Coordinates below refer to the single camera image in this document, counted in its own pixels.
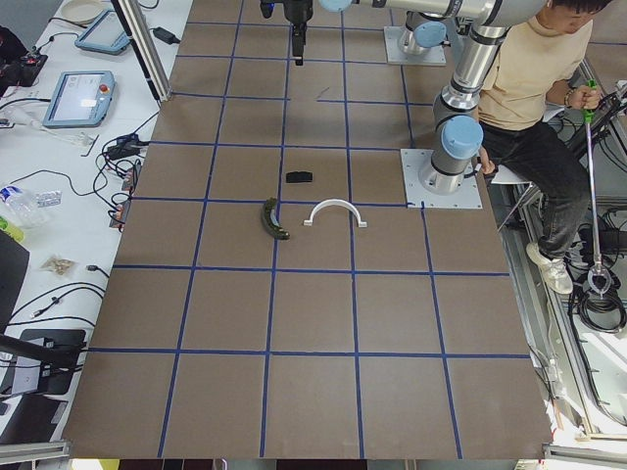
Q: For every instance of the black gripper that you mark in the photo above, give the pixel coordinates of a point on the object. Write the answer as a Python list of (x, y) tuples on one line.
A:
[(297, 11)]

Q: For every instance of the black power adapter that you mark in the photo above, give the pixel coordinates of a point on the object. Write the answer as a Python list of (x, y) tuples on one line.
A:
[(165, 35)]

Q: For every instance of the black brake pad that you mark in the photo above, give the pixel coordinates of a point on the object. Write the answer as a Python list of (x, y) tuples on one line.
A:
[(299, 177)]

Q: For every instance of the far blue teach pendant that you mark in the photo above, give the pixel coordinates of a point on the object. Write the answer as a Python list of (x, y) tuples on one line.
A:
[(104, 35)]

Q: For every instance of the blue teach pendant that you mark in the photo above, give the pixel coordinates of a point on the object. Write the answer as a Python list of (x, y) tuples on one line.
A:
[(104, 35), (81, 99)]

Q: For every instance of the green brake shoe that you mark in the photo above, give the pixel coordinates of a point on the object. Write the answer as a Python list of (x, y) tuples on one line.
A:
[(270, 221)]

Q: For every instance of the black usb hub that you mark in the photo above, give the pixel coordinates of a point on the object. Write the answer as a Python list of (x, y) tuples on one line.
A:
[(127, 146)]

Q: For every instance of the beige round plate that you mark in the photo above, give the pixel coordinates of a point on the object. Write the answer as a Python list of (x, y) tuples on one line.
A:
[(83, 12)]

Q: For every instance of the near blue teach pendant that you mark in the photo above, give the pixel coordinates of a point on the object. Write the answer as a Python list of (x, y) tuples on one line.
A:
[(81, 99)]

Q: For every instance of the person in beige shirt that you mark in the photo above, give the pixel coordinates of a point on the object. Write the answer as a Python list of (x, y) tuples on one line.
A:
[(533, 69)]

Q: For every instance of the clear plastic water bottle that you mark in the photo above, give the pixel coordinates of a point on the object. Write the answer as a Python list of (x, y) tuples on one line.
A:
[(23, 205)]

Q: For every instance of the small bag of screws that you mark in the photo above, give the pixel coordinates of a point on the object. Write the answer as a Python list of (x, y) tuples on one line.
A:
[(58, 266)]

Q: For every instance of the aluminium frame post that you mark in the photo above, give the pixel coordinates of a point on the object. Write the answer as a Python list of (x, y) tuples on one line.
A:
[(137, 31)]

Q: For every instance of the white curved plastic bracket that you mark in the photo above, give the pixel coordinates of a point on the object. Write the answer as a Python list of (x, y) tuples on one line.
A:
[(335, 206)]

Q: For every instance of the green handled reacher tool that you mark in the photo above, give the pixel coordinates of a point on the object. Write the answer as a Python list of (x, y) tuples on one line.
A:
[(599, 278)]

